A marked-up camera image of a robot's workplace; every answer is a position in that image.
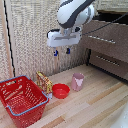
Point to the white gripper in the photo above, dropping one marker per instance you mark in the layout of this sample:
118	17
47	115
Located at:
63	38

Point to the brown drawer cabinet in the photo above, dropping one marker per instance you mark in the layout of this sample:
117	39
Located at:
110	46

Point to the pink cup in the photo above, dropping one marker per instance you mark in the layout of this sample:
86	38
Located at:
77	82

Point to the yellow and red food box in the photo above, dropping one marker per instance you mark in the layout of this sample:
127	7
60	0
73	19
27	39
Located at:
44	83

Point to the red plastic bowl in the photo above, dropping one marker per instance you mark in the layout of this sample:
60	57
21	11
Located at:
61	90

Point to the red plastic shopping basket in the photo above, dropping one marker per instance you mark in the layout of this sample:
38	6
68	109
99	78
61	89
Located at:
21	100

